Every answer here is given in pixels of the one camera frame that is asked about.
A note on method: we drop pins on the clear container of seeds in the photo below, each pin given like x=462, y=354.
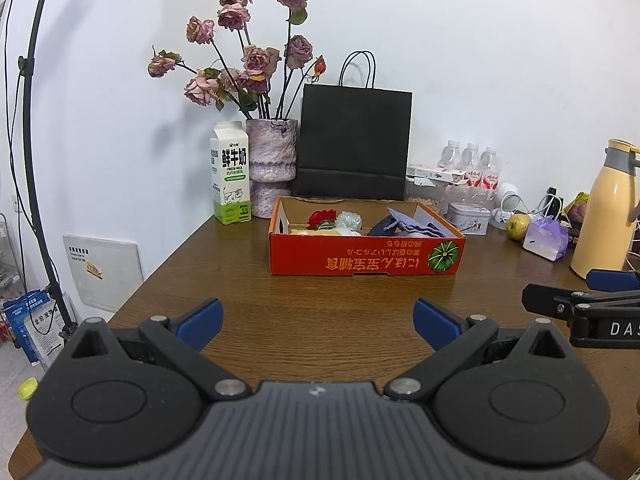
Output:
x=422, y=195

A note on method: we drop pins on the dried rose bouquet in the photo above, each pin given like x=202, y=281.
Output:
x=250, y=60

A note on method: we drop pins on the mottled purple vase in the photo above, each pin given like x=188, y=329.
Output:
x=270, y=160

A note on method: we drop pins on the floral tin box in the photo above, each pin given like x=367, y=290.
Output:
x=467, y=220

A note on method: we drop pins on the white desk fan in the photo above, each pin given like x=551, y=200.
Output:
x=509, y=197

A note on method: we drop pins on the green apple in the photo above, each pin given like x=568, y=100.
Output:
x=517, y=226

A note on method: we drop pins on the clear water bottle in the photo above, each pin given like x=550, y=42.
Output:
x=490, y=172
x=449, y=157
x=471, y=167

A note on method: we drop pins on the black light stand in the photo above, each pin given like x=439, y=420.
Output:
x=31, y=110

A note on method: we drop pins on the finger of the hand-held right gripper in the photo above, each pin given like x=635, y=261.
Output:
x=550, y=301
x=612, y=280

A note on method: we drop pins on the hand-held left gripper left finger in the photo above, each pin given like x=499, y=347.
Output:
x=204, y=319

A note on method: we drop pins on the red printed cardboard box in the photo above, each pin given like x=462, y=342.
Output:
x=360, y=257

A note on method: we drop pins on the clear plastic wrap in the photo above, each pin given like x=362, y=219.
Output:
x=348, y=221

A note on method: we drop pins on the white green milk carton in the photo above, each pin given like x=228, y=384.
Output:
x=231, y=180

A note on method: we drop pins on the blue printed package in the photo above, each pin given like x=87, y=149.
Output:
x=35, y=325

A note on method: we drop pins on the red artificial flower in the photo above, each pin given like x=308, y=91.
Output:
x=321, y=219

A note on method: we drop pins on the yellow thermos jug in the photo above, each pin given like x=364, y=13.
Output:
x=605, y=220

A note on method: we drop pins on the dark blue pouch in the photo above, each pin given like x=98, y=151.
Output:
x=381, y=227

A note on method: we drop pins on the black charger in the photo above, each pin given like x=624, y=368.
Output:
x=552, y=200

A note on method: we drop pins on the colourful snack bag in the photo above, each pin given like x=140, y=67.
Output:
x=577, y=209

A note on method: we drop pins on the black paper bag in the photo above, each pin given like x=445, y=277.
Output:
x=355, y=145

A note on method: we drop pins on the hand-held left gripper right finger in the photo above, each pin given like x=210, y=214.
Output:
x=434, y=321

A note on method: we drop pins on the purple cloth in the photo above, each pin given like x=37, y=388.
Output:
x=412, y=222

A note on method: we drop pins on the small yellow-green object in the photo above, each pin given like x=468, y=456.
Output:
x=28, y=388

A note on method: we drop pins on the purple plastic bag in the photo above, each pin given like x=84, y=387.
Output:
x=545, y=240

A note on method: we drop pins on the white wall panel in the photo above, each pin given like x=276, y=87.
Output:
x=102, y=272

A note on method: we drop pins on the white flat carton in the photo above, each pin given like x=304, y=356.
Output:
x=432, y=172

